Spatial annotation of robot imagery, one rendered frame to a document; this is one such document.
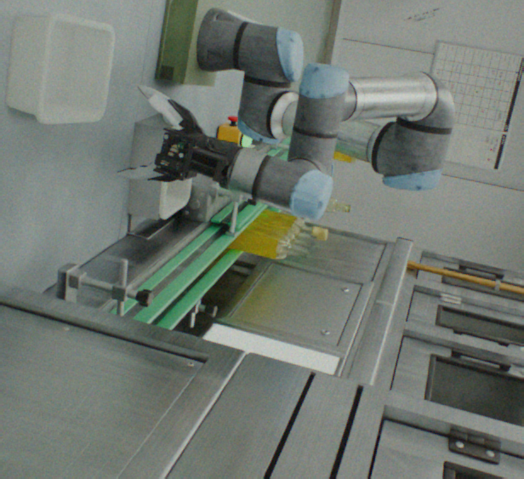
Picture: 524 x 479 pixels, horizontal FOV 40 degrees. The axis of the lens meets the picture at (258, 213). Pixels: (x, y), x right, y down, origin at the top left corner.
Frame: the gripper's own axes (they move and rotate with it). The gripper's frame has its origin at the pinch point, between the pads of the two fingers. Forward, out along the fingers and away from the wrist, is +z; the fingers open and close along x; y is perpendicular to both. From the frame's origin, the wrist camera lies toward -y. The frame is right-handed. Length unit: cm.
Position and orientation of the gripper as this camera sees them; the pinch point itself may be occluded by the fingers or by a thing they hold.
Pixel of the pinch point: (128, 128)
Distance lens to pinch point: 123.5
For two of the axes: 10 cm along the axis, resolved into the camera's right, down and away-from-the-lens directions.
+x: -2.8, 9.3, 2.5
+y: -2.7, 1.8, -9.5
